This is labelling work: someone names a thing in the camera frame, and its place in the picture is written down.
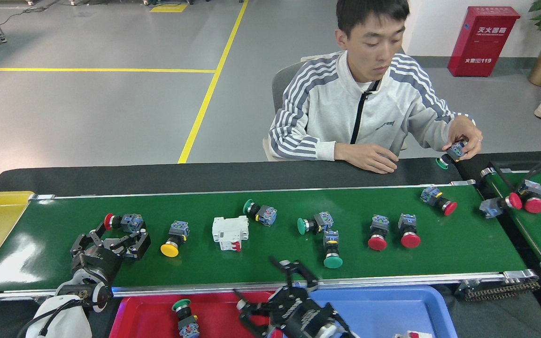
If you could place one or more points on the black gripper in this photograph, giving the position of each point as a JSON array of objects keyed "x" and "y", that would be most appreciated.
[
  {"x": 303, "y": 319},
  {"x": 96, "y": 267}
]

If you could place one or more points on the red plastic tray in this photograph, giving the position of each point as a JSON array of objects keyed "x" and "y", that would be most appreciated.
[{"x": 148, "y": 319}]

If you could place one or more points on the yellow push button switch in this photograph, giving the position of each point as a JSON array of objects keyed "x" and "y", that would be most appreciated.
[{"x": 169, "y": 249}]

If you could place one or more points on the red fire extinguisher box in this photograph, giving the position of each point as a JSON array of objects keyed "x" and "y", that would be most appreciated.
[{"x": 482, "y": 42}]

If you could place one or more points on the person's left hand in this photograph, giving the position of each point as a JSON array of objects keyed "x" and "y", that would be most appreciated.
[{"x": 463, "y": 131}]

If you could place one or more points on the grey office chair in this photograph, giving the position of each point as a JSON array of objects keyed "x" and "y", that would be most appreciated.
[{"x": 284, "y": 80}]

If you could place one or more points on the blue plastic tray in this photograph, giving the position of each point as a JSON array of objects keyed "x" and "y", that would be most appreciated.
[{"x": 392, "y": 310}]

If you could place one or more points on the person's right hand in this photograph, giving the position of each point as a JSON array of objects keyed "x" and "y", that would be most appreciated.
[{"x": 369, "y": 157}]

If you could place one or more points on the long green conveyor belt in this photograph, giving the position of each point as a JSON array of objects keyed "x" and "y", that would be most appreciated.
[{"x": 477, "y": 244}]

